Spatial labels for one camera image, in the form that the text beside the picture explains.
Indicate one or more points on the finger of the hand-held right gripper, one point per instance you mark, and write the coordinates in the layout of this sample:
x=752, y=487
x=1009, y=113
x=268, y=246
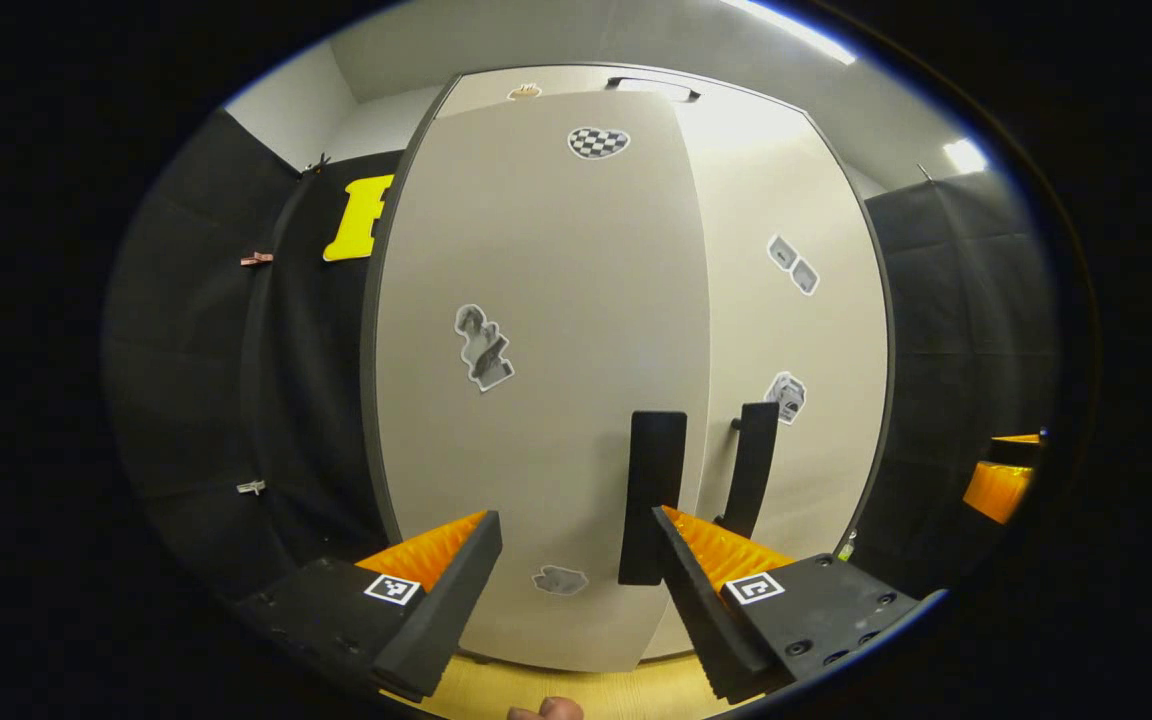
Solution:
x=996, y=490
x=1016, y=452

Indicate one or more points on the small clear bottle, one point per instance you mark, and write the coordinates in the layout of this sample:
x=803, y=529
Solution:
x=847, y=547

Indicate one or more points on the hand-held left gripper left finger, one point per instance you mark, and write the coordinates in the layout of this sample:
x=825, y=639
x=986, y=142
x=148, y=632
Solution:
x=451, y=610

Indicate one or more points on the copper clip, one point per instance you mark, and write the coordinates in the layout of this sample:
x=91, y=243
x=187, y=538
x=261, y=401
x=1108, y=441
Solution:
x=256, y=259

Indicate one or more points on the white shoe cabinet door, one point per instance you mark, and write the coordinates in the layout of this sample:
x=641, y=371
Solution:
x=836, y=330
x=566, y=300

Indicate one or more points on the white shoe cabinet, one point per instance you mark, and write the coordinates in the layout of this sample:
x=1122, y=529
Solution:
x=372, y=340

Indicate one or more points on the ceiling light strip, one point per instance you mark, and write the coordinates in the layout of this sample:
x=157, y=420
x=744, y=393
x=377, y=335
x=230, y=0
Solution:
x=966, y=156

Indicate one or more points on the silver clip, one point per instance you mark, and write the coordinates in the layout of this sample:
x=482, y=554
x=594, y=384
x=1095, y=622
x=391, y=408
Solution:
x=251, y=487

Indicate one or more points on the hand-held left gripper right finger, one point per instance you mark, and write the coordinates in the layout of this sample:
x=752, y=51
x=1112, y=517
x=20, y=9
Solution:
x=701, y=620

